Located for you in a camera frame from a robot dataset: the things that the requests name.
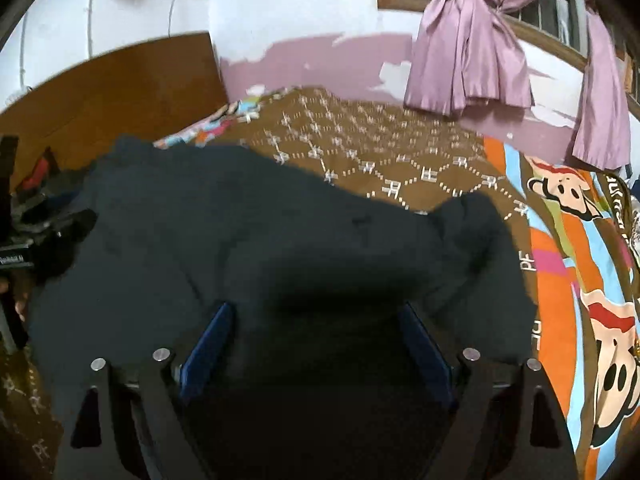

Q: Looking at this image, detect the large black padded jacket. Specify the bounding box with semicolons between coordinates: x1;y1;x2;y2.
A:
27;134;539;441

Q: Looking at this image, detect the black and red clothes pile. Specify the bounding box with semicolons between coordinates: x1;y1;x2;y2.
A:
11;148;96;233

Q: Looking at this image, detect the brown wooden headboard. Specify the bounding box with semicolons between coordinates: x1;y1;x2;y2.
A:
1;32;229;185

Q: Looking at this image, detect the colourful cartoon patterned bedsheet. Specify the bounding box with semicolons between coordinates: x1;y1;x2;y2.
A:
1;88;639;479

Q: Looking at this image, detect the purple curtain panel at right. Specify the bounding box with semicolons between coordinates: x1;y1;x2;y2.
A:
572;6;630;170

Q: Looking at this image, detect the knotted purple satin curtain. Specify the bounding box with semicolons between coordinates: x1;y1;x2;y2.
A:
405;0;534;116

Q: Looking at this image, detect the wooden framed barred window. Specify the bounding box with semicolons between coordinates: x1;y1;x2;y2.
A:
378;0;639;115

